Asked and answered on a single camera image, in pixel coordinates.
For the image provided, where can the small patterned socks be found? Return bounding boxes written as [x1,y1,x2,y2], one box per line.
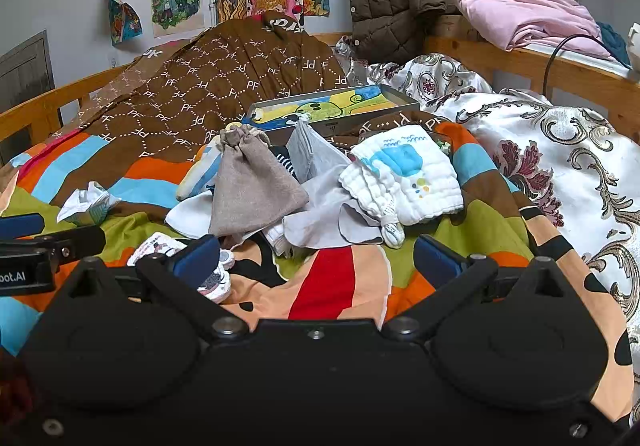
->
[127,232,231,304]

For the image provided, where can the grey tray with drawing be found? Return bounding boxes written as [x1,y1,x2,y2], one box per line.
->
[242,85,420,146]

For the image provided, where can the white floral satin quilt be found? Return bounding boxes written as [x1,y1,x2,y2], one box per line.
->
[335,36,639,346]

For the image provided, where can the light grey cloth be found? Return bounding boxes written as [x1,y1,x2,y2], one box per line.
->
[282,120,382,250]

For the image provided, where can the dark striped sock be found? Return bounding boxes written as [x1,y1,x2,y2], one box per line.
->
[270,146,297,180]

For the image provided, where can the black cable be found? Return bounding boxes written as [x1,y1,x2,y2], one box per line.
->
[541,33,609,100]

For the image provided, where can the pink folded blanket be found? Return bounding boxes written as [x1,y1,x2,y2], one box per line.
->
[454,0,610,59]

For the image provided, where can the grey-brown drawstring pouch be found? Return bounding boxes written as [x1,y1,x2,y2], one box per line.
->
[209,125,309,237]

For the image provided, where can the white blue muslin cloth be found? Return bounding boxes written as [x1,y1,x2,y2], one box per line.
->
[338,124,463,249]

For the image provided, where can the brown PF patterned quilt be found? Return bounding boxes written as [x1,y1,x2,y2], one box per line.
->
[49,11,452,162]

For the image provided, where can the folded paper drawing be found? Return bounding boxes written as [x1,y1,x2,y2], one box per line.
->
[107,0,142,46]

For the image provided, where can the wooden bed frame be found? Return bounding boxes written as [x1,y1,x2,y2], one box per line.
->
[1,36,639,145]

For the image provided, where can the colourful striped blanket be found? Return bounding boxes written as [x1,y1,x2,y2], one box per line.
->
[1,122,634,418]

